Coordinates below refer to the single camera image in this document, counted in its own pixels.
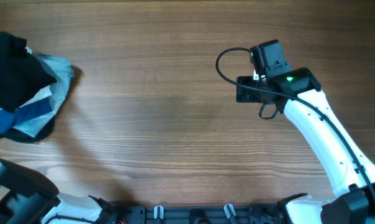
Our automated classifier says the black t-shirt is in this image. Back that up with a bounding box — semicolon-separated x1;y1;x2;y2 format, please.
0;32;56;113

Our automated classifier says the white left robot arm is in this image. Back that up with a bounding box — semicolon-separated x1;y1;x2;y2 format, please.
0;158;118;224

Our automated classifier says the blue garment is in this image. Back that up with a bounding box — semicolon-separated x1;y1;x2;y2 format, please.
0;97;55;142

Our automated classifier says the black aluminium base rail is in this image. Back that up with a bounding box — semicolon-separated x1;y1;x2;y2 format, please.
112;203;336;224

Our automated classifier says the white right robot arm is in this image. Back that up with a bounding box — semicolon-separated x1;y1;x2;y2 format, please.
236;68;375;223

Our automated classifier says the grey garment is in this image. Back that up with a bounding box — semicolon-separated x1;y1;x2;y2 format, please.
14;55;74;137

